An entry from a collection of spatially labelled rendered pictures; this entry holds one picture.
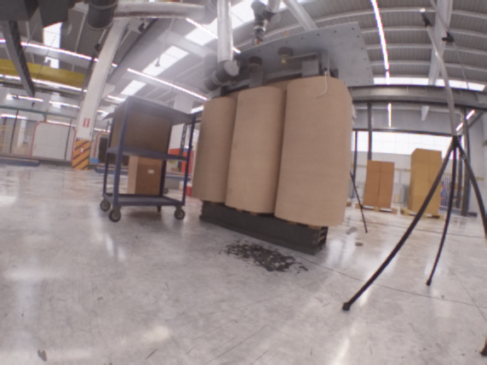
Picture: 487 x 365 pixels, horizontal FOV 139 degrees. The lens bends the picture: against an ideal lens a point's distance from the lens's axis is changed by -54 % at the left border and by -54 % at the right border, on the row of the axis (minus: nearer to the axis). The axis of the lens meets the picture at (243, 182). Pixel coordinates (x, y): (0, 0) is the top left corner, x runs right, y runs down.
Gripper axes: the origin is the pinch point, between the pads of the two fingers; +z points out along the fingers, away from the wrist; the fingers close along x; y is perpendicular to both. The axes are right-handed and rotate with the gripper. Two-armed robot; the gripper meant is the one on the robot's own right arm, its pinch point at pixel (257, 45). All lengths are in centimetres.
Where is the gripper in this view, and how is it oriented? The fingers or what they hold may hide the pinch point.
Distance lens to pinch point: 177.5
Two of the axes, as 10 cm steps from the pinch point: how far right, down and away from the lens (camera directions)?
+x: 6.8, 0.7, 7.3
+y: 7.3, 0.9, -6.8
